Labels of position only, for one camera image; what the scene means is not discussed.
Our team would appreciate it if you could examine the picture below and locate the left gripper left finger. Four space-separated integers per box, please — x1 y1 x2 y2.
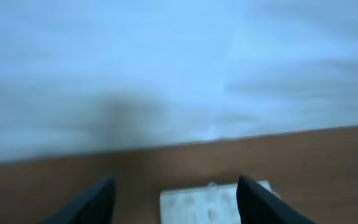
42 174 117 224

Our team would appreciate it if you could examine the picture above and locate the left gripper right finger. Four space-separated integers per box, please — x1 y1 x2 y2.
236 174 317 224

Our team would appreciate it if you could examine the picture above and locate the white test tube rack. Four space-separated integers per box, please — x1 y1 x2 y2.
159 179 282 224

